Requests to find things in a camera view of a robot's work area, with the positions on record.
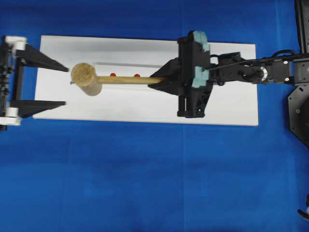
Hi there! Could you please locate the black clip bottom right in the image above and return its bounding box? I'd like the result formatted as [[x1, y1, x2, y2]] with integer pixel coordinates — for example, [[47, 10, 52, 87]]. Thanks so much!
[[297, 195, 309, 220]]

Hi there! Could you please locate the wooden mallet hammer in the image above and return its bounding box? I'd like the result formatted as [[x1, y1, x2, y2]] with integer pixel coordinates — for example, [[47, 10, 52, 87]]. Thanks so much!
[[70, 63, 166, 96]]

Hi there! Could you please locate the right wrist camera teal foam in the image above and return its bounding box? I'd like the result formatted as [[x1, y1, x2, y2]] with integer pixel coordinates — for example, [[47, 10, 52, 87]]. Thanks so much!
[[192, 31, 210, 88]]

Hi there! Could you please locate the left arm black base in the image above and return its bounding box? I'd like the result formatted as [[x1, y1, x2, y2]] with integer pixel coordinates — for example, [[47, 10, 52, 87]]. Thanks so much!
[[0, 125, 7, 131]]

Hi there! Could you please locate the small white raised block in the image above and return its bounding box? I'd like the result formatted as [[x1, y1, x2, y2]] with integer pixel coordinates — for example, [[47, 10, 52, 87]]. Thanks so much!
[[90, 62, 163, 92]]

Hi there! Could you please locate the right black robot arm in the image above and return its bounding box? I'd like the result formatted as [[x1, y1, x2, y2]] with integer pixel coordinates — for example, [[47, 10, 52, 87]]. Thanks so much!
[[148, 31, 309, 118]]

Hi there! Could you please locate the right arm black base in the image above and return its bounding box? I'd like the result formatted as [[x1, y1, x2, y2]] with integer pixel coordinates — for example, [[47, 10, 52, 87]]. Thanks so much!
[[288, 0, 309, 146]]

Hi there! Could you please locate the large white foam board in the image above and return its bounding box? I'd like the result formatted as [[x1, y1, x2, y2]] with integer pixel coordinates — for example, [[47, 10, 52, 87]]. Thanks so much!
[[35, 35, 259, 126]]

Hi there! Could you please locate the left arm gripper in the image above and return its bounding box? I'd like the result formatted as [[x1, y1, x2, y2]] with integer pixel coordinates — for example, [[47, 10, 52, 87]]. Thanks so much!
[[0, 35, 69, 126]]

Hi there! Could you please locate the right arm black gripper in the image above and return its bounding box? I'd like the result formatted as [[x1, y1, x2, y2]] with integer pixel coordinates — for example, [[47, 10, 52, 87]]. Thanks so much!
[[147, 33, 212, 118]]

